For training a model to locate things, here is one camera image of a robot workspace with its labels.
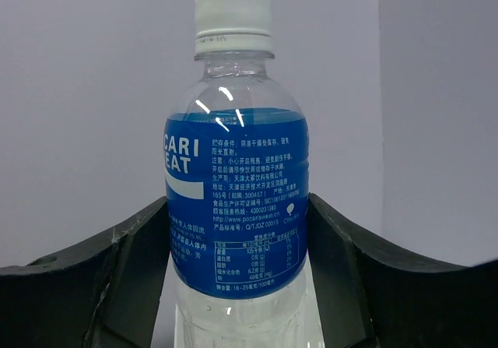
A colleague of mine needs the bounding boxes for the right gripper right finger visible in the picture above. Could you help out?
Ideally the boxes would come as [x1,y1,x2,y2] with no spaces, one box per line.
[307,194,497,347]

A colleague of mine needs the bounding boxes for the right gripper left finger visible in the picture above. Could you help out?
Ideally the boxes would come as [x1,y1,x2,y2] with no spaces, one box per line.
[1,198,170,347]

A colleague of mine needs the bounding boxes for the blue label Pocari Sweat bottle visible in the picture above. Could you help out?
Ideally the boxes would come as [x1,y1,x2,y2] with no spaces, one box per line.
[163,0,309,347]

